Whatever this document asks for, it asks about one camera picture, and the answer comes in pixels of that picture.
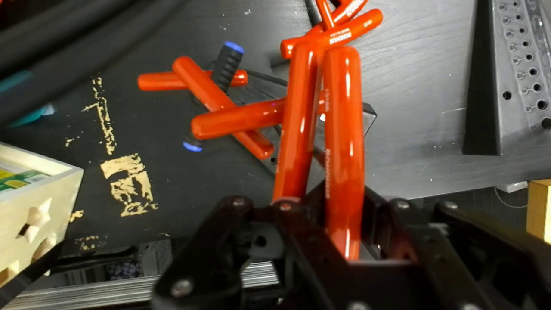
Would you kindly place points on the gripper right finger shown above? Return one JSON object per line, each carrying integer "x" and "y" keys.
{"x": 495, "y": 258}

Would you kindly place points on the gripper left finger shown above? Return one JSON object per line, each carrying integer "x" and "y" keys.
{"x": 206, "y": 254}

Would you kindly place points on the black tool with blue ends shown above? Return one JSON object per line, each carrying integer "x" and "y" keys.
{"x": 226, "y": 64}

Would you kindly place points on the teal object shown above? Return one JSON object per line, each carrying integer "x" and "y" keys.
{"x": 21, "y": 103}

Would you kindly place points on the wooden block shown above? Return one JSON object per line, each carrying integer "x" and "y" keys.
{"x": 539, "y": 209}

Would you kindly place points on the white adapter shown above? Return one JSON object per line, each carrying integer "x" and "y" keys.
{"x": 512, "y": 187}

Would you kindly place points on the grey perforated metal plate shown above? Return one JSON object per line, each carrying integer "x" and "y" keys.
{"x": 516, "y": 86}

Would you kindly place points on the wooden shape sorter box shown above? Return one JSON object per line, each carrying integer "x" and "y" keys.
{"x": 30, "y": 215}

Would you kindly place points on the aluminium rail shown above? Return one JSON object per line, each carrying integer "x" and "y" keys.
{"x": 107, "y": 290}

